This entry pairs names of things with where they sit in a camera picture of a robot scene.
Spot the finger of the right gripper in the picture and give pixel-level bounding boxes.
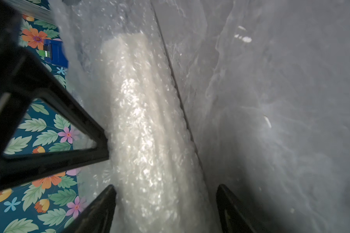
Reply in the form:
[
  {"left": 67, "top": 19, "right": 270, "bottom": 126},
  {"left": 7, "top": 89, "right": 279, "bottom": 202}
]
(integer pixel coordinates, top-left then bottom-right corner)
[{"left": 0, "top": 49, "right": 109, "bottom": 191}]

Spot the blue tape dispenser box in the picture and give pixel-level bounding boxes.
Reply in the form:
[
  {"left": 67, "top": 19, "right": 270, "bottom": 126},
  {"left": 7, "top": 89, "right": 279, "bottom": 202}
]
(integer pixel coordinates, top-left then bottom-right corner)
[{"left": 43, "top": 39, "right": 69, "bottom": 69}]

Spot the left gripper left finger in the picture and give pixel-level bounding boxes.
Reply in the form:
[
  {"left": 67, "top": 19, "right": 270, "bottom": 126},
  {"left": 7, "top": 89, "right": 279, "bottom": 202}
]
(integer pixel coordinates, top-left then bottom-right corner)
[{"left": 62, "top": 184, "right": 116, "bottom": 233}]

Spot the clear bubble wrap sheet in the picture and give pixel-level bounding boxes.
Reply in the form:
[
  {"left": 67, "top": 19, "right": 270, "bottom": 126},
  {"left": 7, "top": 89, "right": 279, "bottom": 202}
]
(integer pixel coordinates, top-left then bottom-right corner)
[{"left": 50, "top": 1, "right": 221, "bottom": 233}]

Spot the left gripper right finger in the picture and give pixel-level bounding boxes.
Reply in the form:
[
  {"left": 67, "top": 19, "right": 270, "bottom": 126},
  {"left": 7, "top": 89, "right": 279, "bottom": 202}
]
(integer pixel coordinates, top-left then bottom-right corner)
[{"left": 216, "top": 184, "right": 268, "bottom": 233}]

